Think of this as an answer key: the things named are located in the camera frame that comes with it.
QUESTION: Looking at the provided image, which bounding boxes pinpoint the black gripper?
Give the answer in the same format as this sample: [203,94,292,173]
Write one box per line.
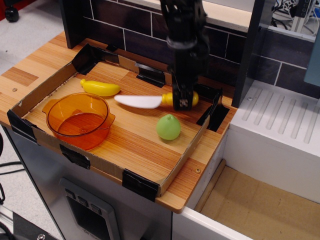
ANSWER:
[160,0,210,111]

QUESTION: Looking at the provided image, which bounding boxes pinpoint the yellow handled white toy knife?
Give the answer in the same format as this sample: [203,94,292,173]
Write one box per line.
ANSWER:
[114,91,199,110]

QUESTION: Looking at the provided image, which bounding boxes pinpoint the orange transparent plastic pot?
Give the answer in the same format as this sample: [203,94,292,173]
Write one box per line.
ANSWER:
[42,93,116,151]

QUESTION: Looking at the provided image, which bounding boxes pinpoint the green toy pear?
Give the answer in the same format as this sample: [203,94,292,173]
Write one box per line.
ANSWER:
[156,114,181,141]

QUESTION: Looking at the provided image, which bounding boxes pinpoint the yellow toy banana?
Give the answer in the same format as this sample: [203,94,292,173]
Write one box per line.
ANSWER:
[80,79,121,97]

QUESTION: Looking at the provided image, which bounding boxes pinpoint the white toy sink unit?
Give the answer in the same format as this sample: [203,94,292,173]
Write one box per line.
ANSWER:
[172,81,320,240]

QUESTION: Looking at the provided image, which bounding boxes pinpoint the grey toy oven front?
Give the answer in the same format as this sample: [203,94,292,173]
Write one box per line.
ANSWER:
[59,178,121,240]

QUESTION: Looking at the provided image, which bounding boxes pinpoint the dark grey vertical post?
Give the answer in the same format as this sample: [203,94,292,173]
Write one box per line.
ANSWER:
[232,0,275,108]

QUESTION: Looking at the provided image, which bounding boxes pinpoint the black cable on floor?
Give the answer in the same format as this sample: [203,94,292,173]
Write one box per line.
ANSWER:
[0,161,25,206]

